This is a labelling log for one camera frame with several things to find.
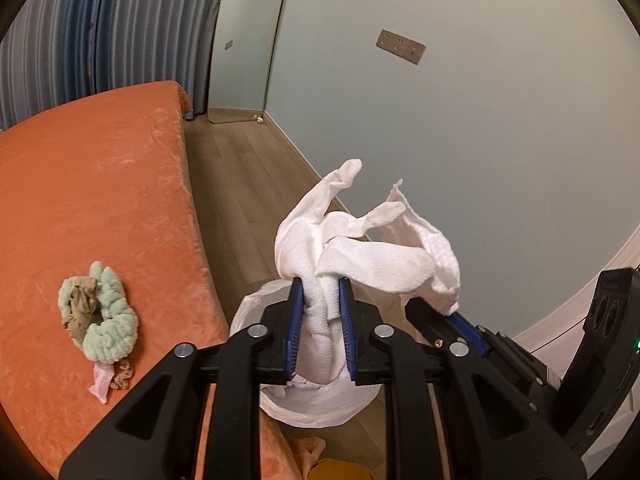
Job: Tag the yellow object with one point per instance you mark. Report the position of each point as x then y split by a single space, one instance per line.
345 470

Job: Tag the orange velvet bed cover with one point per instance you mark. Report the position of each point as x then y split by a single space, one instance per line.
100 185

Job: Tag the brown stocking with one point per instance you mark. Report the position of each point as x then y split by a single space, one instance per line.
82 305

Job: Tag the green scrunchie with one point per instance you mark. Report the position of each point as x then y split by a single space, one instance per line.
115 335

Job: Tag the small pink cloth scrap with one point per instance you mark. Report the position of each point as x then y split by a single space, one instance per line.
102 382

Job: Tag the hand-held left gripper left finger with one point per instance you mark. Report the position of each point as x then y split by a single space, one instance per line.
295 330

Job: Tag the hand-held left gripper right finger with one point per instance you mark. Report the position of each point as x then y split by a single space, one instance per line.
348 340

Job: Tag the brown wall outlet panel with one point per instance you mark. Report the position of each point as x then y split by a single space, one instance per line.
400 46

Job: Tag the grey curtain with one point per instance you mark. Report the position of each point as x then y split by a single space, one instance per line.
100 25

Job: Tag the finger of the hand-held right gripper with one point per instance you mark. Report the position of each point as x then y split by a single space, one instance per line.
467 330

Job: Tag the white sock bundle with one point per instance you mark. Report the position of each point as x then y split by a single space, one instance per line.
370 260

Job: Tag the trash bin with white bag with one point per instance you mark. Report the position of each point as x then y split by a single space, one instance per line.
310 410

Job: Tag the gold framed standing mirror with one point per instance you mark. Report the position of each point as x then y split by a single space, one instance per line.
240 45

